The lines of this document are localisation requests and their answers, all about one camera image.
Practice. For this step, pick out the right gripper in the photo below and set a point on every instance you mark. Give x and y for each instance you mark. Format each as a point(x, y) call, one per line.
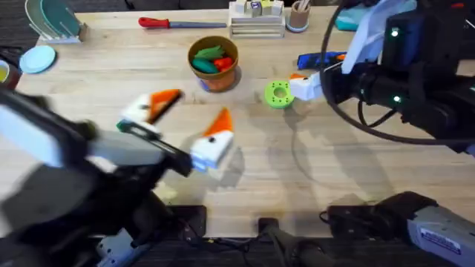
point(347, 87)

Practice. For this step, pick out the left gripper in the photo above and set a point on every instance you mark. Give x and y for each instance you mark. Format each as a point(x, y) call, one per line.
point(126, 150)

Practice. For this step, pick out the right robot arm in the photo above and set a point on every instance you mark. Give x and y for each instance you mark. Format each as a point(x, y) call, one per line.
point(438, 230)

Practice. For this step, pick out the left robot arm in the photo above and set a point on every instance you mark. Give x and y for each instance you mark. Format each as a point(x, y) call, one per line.
point(55, 207)

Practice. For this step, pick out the blue electric screwdriver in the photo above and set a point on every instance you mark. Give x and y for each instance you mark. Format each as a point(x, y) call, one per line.
point(315, 60)

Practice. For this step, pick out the green disc with holes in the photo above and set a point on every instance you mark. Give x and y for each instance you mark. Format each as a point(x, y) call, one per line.
point(279, 94)

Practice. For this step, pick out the brown cup with sticks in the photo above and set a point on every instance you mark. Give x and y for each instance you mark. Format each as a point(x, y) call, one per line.
point(298, 18)

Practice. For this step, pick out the brown tub with toys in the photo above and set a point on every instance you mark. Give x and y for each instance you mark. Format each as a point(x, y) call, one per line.
point(213, 61)

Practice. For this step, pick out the right wrist upright plate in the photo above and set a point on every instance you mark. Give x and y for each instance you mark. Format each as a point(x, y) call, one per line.
point(365, 41)

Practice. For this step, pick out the wrist upright plate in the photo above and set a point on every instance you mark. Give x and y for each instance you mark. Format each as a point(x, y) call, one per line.
point(365, 41)
point(26, 135)

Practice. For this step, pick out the teal object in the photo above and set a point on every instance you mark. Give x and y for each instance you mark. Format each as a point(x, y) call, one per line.
point(349, 23)

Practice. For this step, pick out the left wrist upright plate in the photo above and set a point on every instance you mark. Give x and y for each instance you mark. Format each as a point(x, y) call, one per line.
point(26, 135)

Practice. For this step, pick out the light blue round plate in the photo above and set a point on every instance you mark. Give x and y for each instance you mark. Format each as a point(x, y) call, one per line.
point(37, 59)

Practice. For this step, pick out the peg rack with plates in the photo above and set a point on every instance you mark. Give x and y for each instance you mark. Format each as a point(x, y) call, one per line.
point(55, 20)

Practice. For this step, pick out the dark cup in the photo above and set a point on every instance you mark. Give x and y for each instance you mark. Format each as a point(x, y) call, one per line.
point(9, 76)

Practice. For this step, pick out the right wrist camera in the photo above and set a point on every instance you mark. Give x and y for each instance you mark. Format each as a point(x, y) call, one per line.
point(402, 44)

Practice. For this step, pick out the black rail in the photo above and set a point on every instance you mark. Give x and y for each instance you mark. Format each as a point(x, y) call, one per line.
point(230, 252)

